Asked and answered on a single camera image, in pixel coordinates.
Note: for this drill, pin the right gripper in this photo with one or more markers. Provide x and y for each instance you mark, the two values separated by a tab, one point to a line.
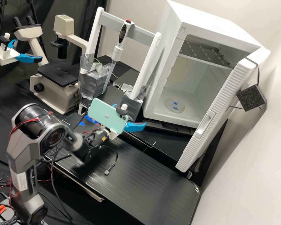
110	134

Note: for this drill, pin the petri dish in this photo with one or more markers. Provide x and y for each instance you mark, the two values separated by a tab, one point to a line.
175	106

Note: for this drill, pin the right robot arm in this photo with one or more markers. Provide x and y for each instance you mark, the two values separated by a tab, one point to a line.
25	150

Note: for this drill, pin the pipette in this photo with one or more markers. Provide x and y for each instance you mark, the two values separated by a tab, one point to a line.
123	32

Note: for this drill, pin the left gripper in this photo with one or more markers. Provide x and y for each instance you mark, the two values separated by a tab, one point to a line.
5	55

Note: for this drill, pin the white incubator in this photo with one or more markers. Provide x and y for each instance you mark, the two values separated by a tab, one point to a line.
201	25

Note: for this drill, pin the right wrist camera phone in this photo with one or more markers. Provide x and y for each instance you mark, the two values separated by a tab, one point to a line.
105	114

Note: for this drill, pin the left phone holder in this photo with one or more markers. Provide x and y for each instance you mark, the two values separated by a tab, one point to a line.
5	41

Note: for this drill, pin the incubator door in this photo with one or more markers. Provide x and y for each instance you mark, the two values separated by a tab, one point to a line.
215	112

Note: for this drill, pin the cream microscope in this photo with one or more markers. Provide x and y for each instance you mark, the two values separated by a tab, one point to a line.
53	93

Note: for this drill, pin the black platform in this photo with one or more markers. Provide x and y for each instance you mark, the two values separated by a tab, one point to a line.
135	187
125	78
112	93

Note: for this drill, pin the white pipette stand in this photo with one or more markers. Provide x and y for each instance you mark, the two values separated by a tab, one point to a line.
142	70

